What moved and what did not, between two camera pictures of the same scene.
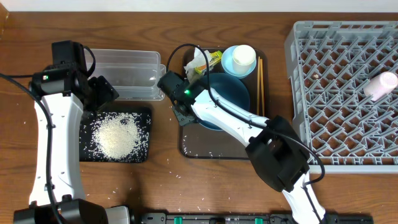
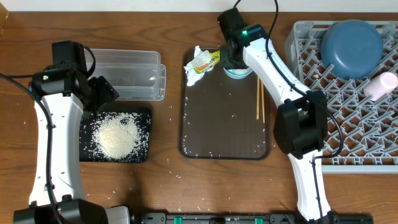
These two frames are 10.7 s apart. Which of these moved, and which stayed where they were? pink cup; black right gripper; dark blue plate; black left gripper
Moved: dark blue plate; black right gripper
Stayed: pink cup; black left gripper
